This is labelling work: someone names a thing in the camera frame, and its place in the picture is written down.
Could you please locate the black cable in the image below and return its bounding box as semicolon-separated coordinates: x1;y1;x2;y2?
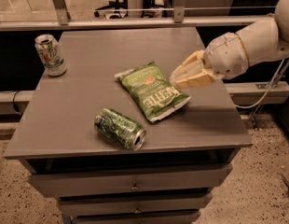
11;91;21;115

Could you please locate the top grey drawer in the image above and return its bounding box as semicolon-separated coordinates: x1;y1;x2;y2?
29;164;232;197

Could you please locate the middle grey drawer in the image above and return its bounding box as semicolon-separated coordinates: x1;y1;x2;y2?
58;193;213;217

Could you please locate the grey metal railing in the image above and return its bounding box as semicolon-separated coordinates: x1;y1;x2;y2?
0;0;279;31

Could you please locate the green crushed can lying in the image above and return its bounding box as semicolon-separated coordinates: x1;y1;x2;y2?
93;107;146;150

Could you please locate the bottom grey drawer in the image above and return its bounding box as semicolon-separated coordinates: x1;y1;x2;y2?
73;210;200;224

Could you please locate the white cable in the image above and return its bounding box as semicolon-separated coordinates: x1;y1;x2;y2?
233;58;287;110

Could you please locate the white 7up can upright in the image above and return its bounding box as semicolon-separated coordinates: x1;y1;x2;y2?
34;34;67;77

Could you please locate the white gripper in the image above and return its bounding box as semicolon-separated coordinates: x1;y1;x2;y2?
170;33;249;89

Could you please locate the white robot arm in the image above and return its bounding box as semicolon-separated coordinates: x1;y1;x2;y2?
170;0;289;89

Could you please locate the grey drawer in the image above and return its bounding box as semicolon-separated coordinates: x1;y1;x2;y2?
73;210;200;224
58;193;213;217
29;164;232;197

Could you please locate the green jalapeno chip bag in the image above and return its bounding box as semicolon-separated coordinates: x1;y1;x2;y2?
115;62;190;122

